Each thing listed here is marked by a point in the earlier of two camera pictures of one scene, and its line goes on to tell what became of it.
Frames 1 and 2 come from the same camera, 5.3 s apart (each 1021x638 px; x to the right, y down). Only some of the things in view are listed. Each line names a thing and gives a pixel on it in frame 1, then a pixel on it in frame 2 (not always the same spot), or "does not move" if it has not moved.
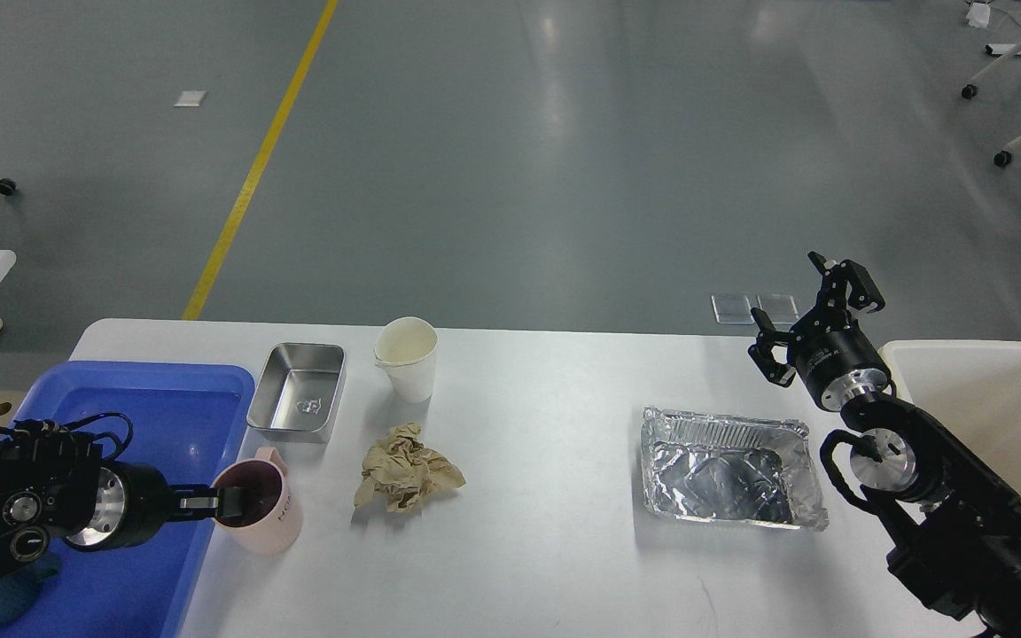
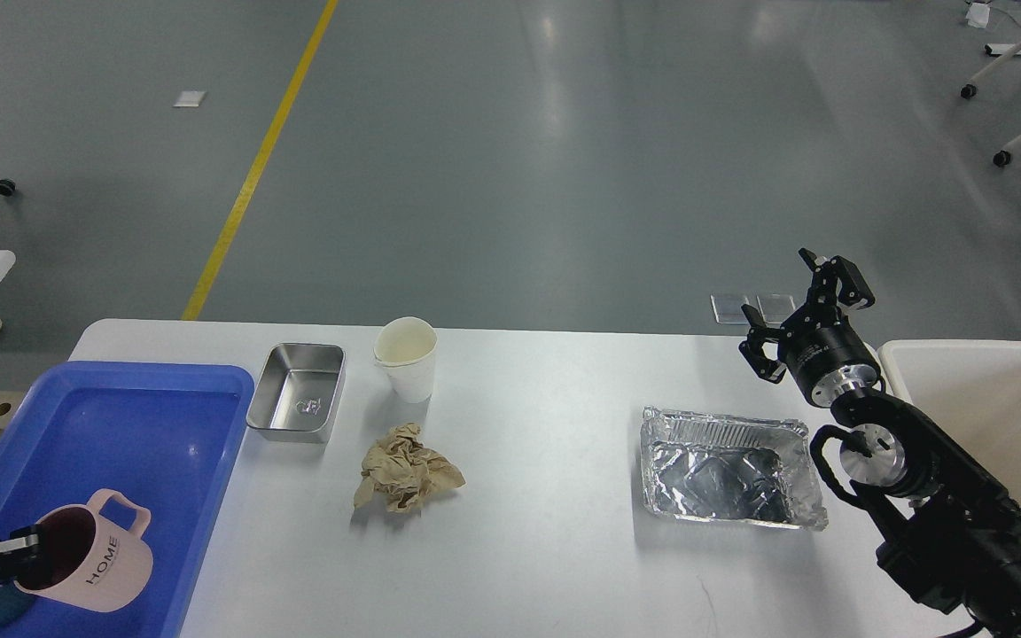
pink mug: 271,520 to 96,558
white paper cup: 407,350 does not move
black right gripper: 837,355 does not move
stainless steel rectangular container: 301,395 does not move
